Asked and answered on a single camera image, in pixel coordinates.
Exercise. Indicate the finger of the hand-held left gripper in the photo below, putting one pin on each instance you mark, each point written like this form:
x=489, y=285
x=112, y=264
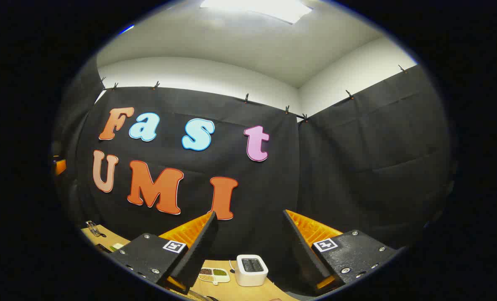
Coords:
x=60, y=167

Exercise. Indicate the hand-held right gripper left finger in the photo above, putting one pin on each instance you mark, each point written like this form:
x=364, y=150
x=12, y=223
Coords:
x=198, y=251

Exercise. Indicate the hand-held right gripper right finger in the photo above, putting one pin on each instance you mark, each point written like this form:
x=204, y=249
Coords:
x=303, y=255

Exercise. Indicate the pile of red beans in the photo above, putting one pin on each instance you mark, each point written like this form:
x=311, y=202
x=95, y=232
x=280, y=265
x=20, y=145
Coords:
x=206, y=271

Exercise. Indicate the small pile of yellow beans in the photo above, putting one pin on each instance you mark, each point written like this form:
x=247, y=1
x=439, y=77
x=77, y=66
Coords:
x=206, y=278

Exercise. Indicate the pile of green mung beans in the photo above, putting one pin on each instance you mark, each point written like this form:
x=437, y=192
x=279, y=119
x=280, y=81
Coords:
x=220, y=272

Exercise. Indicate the white divided plate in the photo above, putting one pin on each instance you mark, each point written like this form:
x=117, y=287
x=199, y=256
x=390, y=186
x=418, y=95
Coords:
x=222, y=278

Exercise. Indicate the white toaster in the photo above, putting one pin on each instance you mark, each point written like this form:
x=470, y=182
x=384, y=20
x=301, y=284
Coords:
x=252, y=276

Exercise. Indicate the black backdrop cloth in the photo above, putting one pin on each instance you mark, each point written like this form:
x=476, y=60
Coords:
x=273, y=188

